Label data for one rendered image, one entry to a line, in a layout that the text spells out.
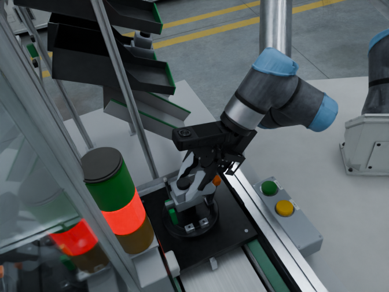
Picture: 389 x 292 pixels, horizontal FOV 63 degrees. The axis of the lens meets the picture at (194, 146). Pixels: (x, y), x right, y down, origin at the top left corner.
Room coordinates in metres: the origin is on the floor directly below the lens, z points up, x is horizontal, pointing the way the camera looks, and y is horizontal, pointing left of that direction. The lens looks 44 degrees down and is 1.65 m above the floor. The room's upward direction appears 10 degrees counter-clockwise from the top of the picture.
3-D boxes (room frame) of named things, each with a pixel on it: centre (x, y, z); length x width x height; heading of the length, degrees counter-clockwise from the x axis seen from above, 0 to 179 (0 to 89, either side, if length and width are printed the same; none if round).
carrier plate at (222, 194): (0.46, 0.04, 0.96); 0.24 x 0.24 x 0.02; 16
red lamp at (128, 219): (0.24, 0.10, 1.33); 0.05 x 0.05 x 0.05
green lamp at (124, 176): (0.24, 0.10, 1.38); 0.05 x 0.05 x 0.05
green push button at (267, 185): (0.50, -0.17, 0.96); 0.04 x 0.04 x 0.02
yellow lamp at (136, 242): (0.24, 0.10, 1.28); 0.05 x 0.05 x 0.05
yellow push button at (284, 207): (0.43, -0.19, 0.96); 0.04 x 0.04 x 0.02
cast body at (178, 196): (0.46, 0.05, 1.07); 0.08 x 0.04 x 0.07; 105
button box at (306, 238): (0.43, -0.19, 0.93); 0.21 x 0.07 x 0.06; 16
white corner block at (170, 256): (0.34, 0.11, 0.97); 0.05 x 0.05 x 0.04; 16
